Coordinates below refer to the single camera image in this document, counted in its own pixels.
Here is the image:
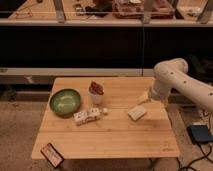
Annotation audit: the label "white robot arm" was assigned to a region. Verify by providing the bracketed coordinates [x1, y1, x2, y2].
[139, 58, 213, 114]

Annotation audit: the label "white sponge block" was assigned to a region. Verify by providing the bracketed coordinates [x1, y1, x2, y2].
[128, 105, 146, 121]

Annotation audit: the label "black foot pedal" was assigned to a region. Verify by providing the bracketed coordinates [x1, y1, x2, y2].
[187, 125, 213, 144]

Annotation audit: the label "green bowl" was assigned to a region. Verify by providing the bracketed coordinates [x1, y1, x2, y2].
[49, 89, 81, 116]

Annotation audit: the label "tray with items on shelf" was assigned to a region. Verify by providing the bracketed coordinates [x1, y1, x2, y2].
[112, 0, 175, 19]

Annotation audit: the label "dark object on shelf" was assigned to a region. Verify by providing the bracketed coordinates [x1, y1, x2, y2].
[85, 2, 112, 17]

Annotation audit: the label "black cable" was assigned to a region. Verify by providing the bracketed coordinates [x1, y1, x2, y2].
[176, 143, 213, 171]

